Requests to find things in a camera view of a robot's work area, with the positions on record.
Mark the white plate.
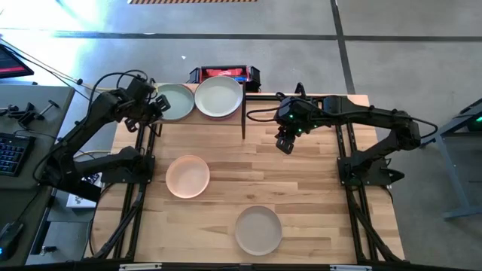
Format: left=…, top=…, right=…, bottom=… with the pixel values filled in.
left=194, top=75, right=244, bottom=120

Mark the yellow cable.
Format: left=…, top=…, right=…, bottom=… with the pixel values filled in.
left=80, top=82, right=114, bottom=93

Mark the black floor cable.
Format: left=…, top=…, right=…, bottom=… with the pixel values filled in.
left=0, top=37, right=99, bottom=102

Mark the peach plate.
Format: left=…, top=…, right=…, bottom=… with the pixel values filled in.
left=165, top=154, right=211, bottom=199

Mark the green plate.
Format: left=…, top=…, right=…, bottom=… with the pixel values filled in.
left=154, top=83, right=196, bottom=122

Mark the black box with green light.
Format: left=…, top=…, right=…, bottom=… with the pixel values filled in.
left=466, top=112, right=482, bottom=132

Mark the white metal bracket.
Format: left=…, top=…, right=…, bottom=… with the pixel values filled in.
left=330, top=264, right=373, bottom=271
left=119, top=263, right=163, bottom=271

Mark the black computer mouse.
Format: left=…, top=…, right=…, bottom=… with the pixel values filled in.
left=0, top=221, right=24, bottom=261

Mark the black backlit keyboard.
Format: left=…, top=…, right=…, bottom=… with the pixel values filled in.
left=0, top=132, right=38, bottom=178

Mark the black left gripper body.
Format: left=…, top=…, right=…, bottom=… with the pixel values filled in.
left=124, top=77, right=159, bottom=123

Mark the grey desk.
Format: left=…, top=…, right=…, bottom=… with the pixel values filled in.
left=0, top=83, right=76, bottom=271

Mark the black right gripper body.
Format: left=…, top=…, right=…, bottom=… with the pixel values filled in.
left=273, top=96, right=329, bottom=137

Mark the black aluminium table frame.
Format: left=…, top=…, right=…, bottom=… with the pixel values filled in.
left=84, top=93, right=407, bottom=264

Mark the beige plate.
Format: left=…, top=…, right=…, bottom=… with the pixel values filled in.
left=234, top=205, right=283, bottom=257

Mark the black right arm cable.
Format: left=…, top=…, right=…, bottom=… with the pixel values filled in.
left=246, top=92, right=288, bottom=123

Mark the red and black toolbox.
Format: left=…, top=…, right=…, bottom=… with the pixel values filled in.
left=188, top=65, right=261, bottom=93

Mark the computer monitor with red bar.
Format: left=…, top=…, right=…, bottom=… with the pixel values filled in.
left=0, top=43, right=35, bottom=79

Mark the white booklet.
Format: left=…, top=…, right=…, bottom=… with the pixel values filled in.
left=66, top=172, right=103, bottom=209

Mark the desk with blue-grey legs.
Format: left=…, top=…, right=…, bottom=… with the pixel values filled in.
left=416, top=98, right=482, bottom=221

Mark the black flat panel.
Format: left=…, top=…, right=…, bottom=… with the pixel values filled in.
left=71, top=182, right=102, bottom=203

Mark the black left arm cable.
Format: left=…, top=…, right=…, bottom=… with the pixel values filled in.
left=90, top=69, right=151, bottom=99

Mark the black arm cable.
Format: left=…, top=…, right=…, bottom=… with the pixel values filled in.
left=90, top=69, right=151, bottom=99
left=246, top=92, right=288, bottom=123

